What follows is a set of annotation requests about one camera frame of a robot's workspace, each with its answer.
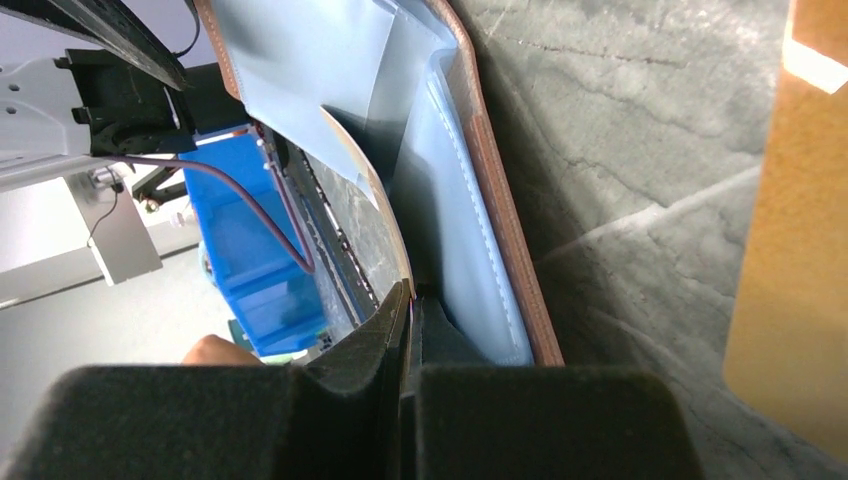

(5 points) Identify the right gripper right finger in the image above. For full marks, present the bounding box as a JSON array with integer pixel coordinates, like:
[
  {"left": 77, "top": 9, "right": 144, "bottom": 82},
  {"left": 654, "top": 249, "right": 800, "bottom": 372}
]
[{"left": 399, "top": 297, "right": 704, "bottom": 479}]

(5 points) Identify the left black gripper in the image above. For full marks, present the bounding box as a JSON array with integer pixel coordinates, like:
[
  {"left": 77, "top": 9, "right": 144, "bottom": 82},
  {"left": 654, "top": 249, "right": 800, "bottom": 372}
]
[{"left": 1, "top": 0, "right": 249, "bottom": 156}]

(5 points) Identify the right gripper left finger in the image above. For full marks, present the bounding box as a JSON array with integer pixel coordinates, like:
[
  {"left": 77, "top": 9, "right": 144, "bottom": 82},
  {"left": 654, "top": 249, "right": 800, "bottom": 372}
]
[{"left": 1, "top": 281, "right": 411, "bottom": 479}]

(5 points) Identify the single gold credit card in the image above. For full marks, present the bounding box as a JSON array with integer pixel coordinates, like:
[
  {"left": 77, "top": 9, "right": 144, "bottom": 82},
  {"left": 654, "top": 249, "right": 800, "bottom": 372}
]
[{"left": 320, "top": 106, "right": 418, "bottom": 302}]

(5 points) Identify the brown leather card holder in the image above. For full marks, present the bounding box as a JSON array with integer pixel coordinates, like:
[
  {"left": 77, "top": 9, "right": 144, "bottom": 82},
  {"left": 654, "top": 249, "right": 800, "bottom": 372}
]
[{"left": 196, "top": 1, "right": 564, "bottom": 366}]

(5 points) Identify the person's bare forearm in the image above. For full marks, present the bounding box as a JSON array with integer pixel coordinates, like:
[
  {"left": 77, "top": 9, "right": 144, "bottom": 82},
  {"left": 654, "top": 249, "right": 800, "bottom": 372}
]
[{"left": 181, "top": 335, "right": 263, "bottom": 366}]

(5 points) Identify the blue plastic storage bin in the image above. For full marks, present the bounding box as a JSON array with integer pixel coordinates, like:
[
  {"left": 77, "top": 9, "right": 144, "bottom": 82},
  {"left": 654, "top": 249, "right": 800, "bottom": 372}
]
[{"left": 181, "top": 135, "right": 326, "bottom": 357}]

